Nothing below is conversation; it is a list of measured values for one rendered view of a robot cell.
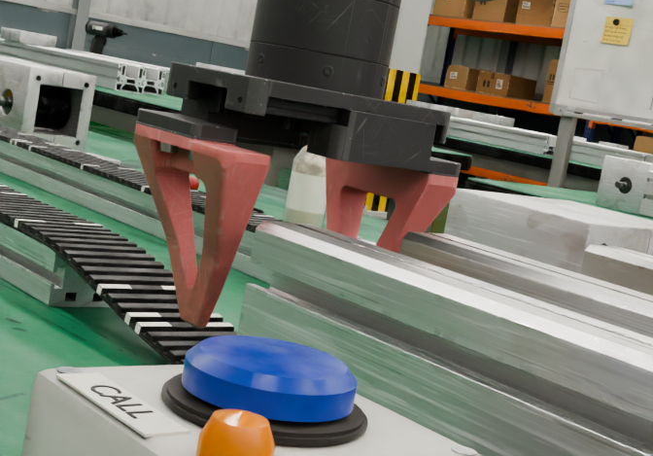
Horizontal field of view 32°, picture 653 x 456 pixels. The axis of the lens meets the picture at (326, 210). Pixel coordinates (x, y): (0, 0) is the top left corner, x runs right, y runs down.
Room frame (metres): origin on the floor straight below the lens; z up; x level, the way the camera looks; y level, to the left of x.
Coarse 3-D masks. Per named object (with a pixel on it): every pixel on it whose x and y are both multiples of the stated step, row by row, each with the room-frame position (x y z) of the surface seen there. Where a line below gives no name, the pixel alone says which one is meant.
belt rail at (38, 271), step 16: (0, 224) 0.62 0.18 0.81; (0, 240) 0.62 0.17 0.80; (16, 240) 0.61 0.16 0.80; (32, 240) 0.59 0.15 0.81; (0, 256) 0.62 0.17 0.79; (16, 256) 0.62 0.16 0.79; (32, 256) 0.59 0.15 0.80; (48, 256) 0.58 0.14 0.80; (0, 272) 0.62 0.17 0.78; (16, 272) 0.60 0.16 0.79; (32, 272) 0.59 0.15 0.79; (48, 272) 0.59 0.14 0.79; (64, 272) 0.58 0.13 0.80; (32, 288) 0.59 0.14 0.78; (48, 288) 0.57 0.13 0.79; (64, 288) 0.58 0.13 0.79; (80, 288) 0.58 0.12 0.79; (48, 304) 0.57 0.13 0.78; (64, 304) 0.58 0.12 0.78; (80, 304) 0.58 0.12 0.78; (96, 304) 0.59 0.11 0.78
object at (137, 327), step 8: (128, 312) 0.51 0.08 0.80; (136, 312) 0.51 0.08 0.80; (128, 320) 0.50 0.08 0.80; (136, 320) 0.50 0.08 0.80; (144, 320) 0.51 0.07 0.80; (152, 320) 0.51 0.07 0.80; (160, 320) 0.51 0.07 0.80; (168, 320) 0.51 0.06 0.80; (176, 320) 0.52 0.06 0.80; (216, 320) 0.53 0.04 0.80; (136, 328) 0.50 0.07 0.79; (144, 328) 0.50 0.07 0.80; (152, 328) 0.50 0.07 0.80; (160, 328) 0.50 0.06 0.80; (168, 328) 0.50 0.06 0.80; (176, 328) 0.51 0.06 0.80; (184, 328) 0.51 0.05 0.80; (192, 328) 0.51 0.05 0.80; (208, 328) 0.52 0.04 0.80; (216, 328) 0.52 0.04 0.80; (224, 328) 0.52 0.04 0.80; (232, 328) 0.53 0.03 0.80
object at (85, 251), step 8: (56, 248) 0.56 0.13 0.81; (64, 248) 0.56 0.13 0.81; (72, 248) 0.57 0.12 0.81; (80, 248) 0.57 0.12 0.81; (88, 248) 0.57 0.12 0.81; (96, 248) 0.58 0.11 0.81; (104, 248) 0.58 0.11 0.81; (112, 248) 0.58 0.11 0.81; (120, 248) 0.59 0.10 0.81; (128, 248) 0.59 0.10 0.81; (136, 248) 0.59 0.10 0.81; (64, 256) 0.56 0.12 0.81; (72, 256) 0.56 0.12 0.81; (80, 256) 0.56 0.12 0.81; (88, 256) 0.56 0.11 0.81; (96, 256) 0.57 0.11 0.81; (104, 256) 0.57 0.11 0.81; (112, 256) 0.57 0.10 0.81; (120, 256) 0.57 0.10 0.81; (128, 256) 0.58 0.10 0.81; (136, 256) 0.58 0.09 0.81; (144, 256) 0.58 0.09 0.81; (152, 256) 0.59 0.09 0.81
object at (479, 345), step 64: (256, 256) 0.40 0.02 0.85; (320, 256) 0.37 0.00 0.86; (384, 256) 0.37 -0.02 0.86; (448, 256) 0.43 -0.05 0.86; (512, 256) 0.43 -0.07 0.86; (256, 320) 0.39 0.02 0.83; (320, 320) 0.37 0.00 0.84; (384, 320) 0.36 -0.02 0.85; (448, 320) 0.33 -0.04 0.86; (512, 320) 0.31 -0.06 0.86; (576, 320) 0.31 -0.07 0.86; (640, 320) 0.36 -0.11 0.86; (384, 384) 0.34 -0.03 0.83; (448, 384) 0.32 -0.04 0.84; (512, 384) 0.32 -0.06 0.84; (576, 384) 0.29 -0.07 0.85; (640, 384) 0.28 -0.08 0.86; (512, 448) 0.30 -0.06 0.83; (576, 448) 0.29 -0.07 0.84; (640, 448) 0.28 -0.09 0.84
